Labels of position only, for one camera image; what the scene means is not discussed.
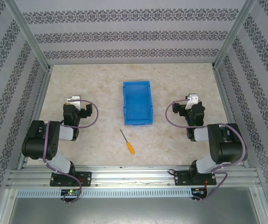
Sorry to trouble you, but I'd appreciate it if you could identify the grey metal shelf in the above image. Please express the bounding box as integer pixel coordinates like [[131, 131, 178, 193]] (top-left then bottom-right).
[[7, 188, 268, 224]]

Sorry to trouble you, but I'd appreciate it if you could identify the circuit board with green light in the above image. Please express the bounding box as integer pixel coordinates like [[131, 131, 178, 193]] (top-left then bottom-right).
[[61, 189, 81, 197]]

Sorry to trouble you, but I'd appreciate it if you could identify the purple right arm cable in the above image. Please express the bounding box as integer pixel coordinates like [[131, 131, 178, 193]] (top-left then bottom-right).
[[165, 98, 247, 203]]

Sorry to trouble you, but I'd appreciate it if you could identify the aluminium mounting rail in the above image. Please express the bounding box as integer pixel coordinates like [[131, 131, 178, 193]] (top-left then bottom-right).
[[7, 165, 261, 188]]

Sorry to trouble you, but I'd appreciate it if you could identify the small dark circuit board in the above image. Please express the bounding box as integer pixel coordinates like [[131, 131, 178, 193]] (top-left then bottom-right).
[[191, 187, 208, 196]]

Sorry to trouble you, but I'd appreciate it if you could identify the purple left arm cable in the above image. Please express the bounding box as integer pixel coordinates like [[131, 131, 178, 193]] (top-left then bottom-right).
[[42, 99, 99, 204]]

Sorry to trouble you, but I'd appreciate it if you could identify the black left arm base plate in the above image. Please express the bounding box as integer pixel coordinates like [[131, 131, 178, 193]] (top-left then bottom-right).
[[49, 171, 93, 188]]

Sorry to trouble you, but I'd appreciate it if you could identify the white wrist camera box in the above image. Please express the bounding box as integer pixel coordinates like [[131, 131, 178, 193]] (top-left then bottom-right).
[[66, 95, 82, 110], [185, 93, 199, 110]]

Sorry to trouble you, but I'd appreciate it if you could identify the slotted grey cable duct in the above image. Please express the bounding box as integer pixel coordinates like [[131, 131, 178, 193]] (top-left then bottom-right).
[[15, 188, 193, 198]]

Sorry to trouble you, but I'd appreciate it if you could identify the aluminium frame post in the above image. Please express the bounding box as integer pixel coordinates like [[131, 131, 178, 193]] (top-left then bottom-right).
[[212, 0, 257, 69], [4, 0, 52, 71]]

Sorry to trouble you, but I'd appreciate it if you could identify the orange handled screwdriver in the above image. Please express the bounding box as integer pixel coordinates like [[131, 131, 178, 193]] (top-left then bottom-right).
[[119, 128, 136, 155]]

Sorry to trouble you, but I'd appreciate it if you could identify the aluminium side rail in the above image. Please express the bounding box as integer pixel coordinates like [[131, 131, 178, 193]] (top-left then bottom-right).
[[16, 69, 52, 169], [213, 66, 250, 168]]

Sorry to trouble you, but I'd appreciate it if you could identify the blue plastic bin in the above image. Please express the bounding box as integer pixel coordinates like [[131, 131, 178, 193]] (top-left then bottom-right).
[[122, 80, 153, 126]]

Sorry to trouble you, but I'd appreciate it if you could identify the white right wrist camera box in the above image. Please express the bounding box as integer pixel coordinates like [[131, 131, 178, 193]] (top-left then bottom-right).
[[185, 93, 199, 110]]

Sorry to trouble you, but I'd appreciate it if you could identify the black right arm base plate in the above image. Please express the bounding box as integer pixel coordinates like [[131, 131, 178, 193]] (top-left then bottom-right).
[[174, 171, 217, 187]]

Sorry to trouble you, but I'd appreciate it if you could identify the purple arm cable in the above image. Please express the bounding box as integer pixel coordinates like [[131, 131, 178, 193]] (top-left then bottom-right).
[[165, 98, 247, 203], [42, 99, 99, 204]]

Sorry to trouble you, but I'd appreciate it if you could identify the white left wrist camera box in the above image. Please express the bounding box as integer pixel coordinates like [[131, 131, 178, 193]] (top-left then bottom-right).
[[66, 95, 82, 110]]

